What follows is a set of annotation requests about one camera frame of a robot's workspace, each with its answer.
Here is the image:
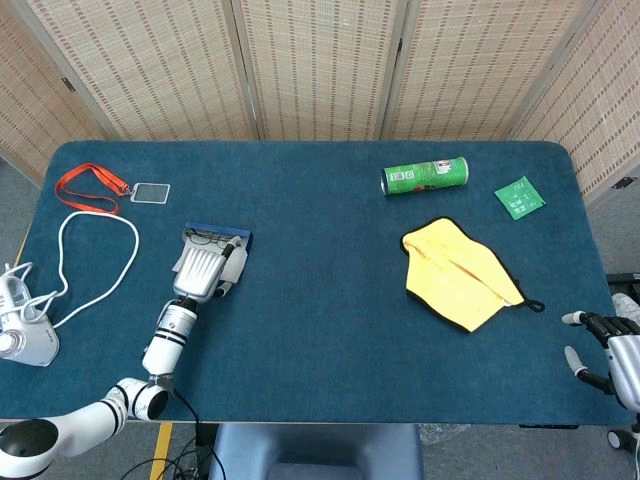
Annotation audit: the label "grey speckled shoe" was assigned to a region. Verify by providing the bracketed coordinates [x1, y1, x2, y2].
[612, 293, 640, 322]

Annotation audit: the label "black table leg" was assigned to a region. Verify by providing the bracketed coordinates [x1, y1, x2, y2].
[195, 423, 217, 480]

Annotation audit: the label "blue and white box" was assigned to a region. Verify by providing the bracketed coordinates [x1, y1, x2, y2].
[172, 222, 254, 287]

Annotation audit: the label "yellow cloth black trim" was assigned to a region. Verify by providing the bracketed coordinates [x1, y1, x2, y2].
[399, 215, 546, 335]

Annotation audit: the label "thin black floor cables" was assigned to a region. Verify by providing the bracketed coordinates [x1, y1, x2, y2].
[124, 447, 211, 480]

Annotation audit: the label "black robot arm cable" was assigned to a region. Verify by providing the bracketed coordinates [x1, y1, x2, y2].
[169, 389, 224, 480]

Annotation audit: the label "woven bamboo folding screen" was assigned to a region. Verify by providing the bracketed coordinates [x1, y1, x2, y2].
[0, 0, 640, 201]

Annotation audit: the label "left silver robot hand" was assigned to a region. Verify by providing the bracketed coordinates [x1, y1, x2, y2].
[172, 235, 242, 304]

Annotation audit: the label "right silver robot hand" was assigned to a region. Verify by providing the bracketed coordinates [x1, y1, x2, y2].
[561, 309, 640, 412]

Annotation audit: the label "orange lanyard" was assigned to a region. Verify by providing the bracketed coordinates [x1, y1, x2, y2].
[54, 162, 132, 217]

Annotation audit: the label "blue chair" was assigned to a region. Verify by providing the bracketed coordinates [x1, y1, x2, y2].
[208, 423, 425, 480]

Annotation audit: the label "white electric appliance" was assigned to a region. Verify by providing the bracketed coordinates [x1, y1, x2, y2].
[0, 273, 61, 369]

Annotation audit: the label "green chip can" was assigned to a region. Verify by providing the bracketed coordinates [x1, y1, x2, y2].
[381, 156, 470, 198]

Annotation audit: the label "green sachet packet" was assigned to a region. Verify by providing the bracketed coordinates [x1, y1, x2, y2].
[494, 175, 546, 221]

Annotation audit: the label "teal table mat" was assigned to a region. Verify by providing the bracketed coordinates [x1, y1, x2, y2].
[12, 140, 614, 426]

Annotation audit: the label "clear badge holder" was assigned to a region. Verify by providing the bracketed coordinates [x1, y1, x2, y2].
[130, 182, 172, 206]

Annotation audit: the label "white cable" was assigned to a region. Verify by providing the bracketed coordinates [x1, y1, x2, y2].
[2, 210, 140, 331]

